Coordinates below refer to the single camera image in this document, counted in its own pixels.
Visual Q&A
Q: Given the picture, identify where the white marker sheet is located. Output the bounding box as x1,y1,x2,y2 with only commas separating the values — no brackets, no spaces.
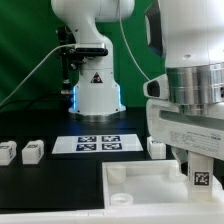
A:
52,134,143,154

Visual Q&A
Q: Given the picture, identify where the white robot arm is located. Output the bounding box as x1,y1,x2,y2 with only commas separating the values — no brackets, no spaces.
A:
51,0,224,171

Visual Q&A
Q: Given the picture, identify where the white square table top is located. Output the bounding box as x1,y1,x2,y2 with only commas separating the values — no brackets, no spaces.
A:
102,160,224,213

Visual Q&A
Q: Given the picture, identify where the white cable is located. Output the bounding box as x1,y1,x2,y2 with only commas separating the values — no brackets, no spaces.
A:
0,43,76,107

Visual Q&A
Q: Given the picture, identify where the black cable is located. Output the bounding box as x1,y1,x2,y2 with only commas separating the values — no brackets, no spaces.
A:
0,93,68,111

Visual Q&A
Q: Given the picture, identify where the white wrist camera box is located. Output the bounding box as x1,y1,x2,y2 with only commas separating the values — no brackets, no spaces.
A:
143,74,169,100

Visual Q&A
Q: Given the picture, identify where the black camera stand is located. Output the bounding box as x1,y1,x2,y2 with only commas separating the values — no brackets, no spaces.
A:
56,26,82,108

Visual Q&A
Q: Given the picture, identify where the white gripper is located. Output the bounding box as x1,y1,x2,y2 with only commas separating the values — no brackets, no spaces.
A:
146,99,224,175

